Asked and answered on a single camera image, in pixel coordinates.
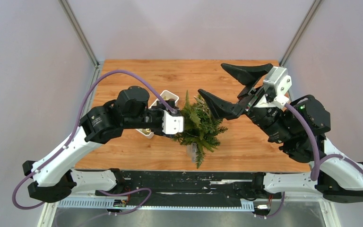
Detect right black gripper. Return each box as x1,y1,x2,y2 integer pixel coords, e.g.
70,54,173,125
197,63,291,143

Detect silver star ornament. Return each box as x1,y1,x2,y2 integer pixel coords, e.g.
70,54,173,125
194,95,209,110

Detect small green christmas tree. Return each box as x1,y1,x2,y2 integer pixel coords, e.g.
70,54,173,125
172,92,228,168

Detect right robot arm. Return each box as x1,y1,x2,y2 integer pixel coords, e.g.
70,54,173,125
198,63,363,203

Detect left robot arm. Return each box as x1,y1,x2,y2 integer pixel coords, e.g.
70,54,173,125
27,86,183,203

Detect white ornament tray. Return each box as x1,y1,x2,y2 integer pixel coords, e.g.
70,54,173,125
136,90,184,139

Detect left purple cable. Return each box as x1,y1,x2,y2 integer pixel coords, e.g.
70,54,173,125
11,69,181,217

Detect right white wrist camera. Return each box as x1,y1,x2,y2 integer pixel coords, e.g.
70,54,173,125
263,67,292,109

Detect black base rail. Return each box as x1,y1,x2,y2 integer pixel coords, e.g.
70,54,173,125
108,170,281,207

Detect white slotted cable duct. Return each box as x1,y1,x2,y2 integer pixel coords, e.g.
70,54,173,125
57,198,255,212

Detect right aluminium frame post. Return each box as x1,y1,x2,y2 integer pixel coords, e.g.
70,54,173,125
279,0,323,67

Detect aluminium frame post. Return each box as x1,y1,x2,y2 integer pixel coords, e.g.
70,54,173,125
58,0,100,68
279,0,323,67

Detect left aluminium frame post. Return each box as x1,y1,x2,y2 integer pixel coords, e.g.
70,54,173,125
58,0,100,68

